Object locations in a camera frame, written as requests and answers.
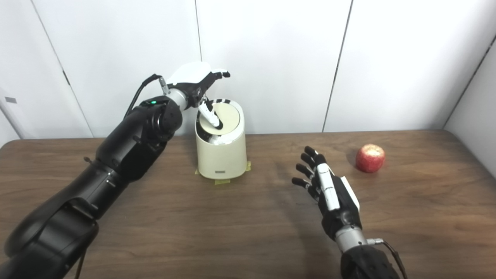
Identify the cream round bin lid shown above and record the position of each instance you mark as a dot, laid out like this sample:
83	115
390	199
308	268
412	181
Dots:
229	116

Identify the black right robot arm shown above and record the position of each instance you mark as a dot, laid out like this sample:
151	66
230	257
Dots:
364	263

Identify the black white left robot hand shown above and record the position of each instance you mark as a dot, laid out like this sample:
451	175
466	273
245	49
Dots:
190	73

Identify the red apple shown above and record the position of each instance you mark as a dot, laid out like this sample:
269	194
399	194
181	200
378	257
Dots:
370	158

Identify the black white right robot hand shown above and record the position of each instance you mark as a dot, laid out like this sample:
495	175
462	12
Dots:
341	213

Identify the cream-colored cylindrical bin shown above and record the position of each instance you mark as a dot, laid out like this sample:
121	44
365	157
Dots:
221	159

